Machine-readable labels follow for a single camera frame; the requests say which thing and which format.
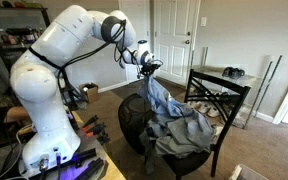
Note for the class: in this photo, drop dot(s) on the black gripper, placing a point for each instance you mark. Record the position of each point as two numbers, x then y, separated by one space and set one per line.
150 67

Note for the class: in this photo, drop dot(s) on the light blue jeans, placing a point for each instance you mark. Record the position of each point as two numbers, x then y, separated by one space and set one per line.
157 96

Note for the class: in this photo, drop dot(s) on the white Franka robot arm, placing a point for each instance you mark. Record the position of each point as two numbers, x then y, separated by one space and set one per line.
44 83

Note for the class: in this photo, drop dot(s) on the black mesh laundry bag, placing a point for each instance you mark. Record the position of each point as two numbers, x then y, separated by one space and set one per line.
130 120

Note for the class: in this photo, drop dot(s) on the grey blue denim trousers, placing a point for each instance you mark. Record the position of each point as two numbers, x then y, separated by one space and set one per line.
184 140

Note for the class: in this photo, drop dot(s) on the white panelled entry door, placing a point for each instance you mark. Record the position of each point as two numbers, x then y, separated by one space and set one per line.
174 56

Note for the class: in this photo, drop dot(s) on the metal door knob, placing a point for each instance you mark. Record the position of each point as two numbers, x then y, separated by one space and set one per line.
187 41

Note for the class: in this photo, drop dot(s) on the plain white closet door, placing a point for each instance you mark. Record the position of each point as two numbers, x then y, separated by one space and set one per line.
140 20

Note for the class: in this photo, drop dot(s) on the white sneaker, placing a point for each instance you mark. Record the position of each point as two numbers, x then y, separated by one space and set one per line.
195 104
204 108
214 112

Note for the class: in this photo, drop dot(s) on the metal deadbolt lock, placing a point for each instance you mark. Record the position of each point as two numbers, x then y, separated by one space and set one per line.
188 33

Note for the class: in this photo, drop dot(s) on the cardboard box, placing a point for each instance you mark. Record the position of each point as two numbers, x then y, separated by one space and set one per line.
90 95

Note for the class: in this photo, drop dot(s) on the black stand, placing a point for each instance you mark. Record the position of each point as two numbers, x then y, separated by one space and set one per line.
71 96

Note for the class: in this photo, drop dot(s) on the black shoe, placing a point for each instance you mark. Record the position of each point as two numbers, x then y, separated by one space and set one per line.
239 74
228 72

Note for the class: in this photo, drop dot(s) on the black metal bar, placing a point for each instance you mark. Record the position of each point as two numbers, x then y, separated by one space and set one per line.
84 156
90 170

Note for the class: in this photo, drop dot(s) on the dark bottle white label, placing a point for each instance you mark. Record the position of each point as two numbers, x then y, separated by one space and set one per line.
30 36

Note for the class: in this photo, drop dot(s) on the brown wooden seat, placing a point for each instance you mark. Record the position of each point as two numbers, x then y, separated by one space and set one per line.
17 114

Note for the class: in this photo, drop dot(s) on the clear plastic storage box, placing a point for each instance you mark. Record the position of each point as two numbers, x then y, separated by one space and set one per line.
247 173

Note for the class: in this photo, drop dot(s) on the black shelving unit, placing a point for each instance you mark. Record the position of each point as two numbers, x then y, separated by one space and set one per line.
4 48

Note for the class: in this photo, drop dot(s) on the white light switch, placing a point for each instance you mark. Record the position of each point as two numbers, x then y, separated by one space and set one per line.
203 21

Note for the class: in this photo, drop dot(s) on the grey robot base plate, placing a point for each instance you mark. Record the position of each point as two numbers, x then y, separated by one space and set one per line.
87 145

